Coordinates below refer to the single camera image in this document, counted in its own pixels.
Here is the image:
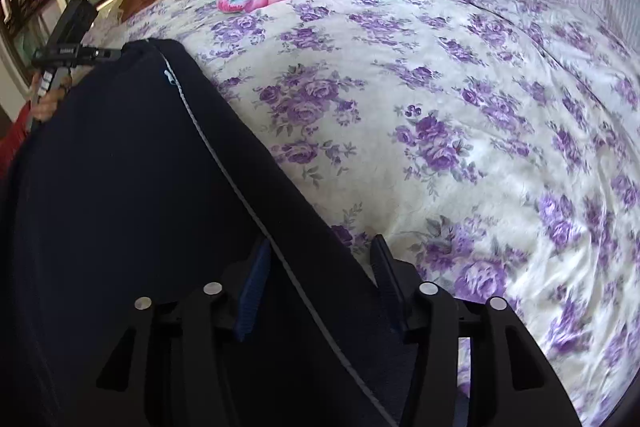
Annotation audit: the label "dark navy blue pants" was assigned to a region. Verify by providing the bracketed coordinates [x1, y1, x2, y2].
[1, 39, 414, 426]

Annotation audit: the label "person's left hand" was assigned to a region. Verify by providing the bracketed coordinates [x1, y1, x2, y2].
[29, 75, 73, 124]

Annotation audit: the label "purple floral bed quilt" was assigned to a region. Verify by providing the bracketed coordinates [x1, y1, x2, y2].
[86, 0, 639, 426]

